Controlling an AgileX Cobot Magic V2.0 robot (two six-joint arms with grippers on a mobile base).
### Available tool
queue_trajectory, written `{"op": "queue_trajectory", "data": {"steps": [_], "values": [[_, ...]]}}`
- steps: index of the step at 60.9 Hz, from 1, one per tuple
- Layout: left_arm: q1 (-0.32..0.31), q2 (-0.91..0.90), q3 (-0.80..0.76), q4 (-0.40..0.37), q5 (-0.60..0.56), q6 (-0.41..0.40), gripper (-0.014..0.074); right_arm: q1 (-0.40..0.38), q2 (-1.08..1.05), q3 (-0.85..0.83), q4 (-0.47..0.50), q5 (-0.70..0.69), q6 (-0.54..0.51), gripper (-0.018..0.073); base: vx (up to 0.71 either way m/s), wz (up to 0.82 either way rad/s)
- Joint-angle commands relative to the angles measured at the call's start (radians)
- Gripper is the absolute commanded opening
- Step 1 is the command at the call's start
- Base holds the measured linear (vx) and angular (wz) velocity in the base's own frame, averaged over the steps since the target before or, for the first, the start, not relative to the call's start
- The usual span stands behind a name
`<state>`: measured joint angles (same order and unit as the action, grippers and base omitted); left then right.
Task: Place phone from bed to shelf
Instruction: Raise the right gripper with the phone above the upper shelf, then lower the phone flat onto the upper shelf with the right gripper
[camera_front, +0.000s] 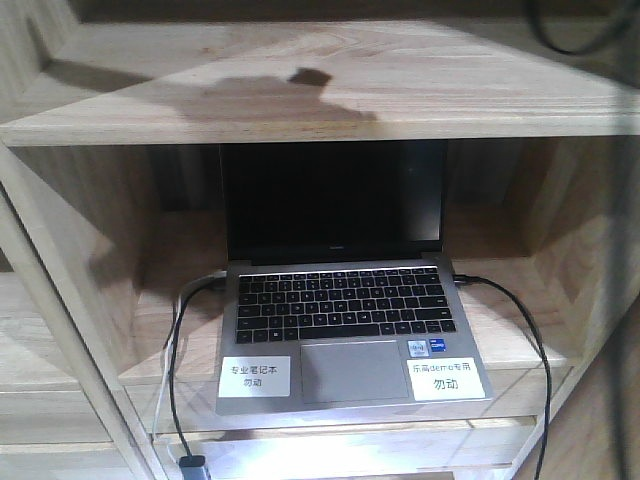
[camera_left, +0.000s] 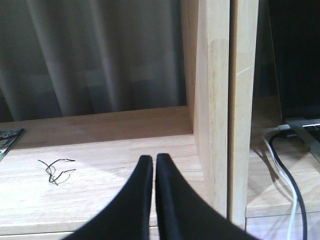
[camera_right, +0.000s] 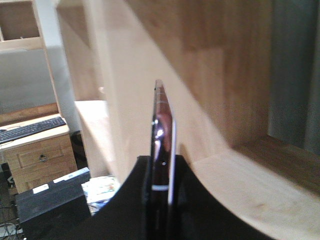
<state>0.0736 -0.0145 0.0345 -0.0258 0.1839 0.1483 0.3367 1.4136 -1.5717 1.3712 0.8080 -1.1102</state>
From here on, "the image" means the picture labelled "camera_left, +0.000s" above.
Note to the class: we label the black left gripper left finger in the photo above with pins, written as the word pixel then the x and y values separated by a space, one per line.
pixel 127 216

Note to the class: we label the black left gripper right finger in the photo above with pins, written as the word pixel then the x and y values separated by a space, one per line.
pixel 182 214

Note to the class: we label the light wooden shelf unit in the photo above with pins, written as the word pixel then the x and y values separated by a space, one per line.
pixel 64 170

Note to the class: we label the grey curtain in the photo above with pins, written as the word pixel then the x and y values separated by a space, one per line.
pixel 62 58

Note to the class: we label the grey laptop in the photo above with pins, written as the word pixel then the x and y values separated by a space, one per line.
pixel 295 32

